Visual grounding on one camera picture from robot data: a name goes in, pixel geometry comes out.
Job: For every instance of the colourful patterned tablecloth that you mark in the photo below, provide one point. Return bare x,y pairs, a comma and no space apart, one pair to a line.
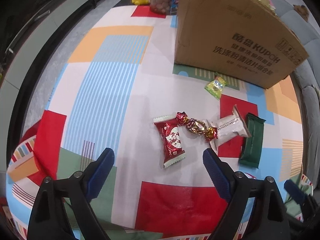
119,78

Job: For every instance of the red gold twisted candy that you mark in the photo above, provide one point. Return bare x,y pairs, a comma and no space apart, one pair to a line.
196,126

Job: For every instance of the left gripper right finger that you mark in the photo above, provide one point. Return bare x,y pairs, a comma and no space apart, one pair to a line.
268,218

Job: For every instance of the green yellow candy packet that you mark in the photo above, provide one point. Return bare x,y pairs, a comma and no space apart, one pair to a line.
216,87

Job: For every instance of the dark green snack bar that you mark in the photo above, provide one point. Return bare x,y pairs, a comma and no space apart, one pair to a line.
252,146

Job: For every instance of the red white snack packet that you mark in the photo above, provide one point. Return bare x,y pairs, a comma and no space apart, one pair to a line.
168,129

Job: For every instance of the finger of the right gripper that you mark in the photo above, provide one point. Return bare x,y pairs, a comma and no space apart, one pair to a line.
306,202

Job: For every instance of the brown teddy bear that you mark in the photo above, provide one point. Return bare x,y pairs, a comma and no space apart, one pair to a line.
302,11

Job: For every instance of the brown cardboard box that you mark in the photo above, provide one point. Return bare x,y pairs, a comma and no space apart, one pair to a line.
239,38

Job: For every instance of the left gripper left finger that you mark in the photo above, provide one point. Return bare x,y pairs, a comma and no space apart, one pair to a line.
49,219

